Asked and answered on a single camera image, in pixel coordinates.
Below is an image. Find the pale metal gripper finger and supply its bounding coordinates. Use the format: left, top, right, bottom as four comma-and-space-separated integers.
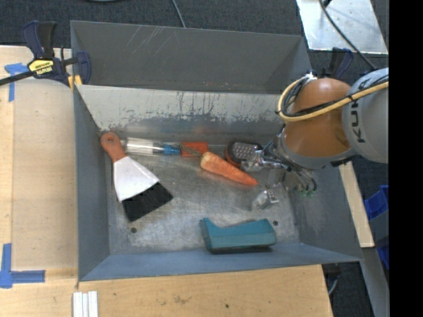
241, 151, 284, 174
251, 190, 280, 211

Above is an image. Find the black and orange toy phone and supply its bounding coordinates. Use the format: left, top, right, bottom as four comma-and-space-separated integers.
225, 139, 264, 168

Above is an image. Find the orange carrot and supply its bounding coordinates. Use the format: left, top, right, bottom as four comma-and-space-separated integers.
200, 151, 260, 188

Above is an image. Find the teal flat block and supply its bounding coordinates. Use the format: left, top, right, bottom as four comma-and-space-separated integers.
198, 217, 278, 254

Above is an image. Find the grey metal bin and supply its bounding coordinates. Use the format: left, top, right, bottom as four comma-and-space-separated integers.
69, 20, 365, 282

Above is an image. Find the orange-red small block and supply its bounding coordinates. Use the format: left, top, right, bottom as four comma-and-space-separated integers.
180, 141, 210, 159

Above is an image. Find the clear plastic tube, blue tip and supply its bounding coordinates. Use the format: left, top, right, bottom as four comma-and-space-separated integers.
120, 137, 181, 159

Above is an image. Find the pale wood board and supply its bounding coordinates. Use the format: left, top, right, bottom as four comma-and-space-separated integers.
11, 77, 79, 273

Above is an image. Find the black cylinder on white bracket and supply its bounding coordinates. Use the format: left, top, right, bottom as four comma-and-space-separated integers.
329, 156, 354, 169

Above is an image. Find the orange-handled white and black brush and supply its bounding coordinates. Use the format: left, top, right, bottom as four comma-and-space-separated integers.
100, 131, 174, 223

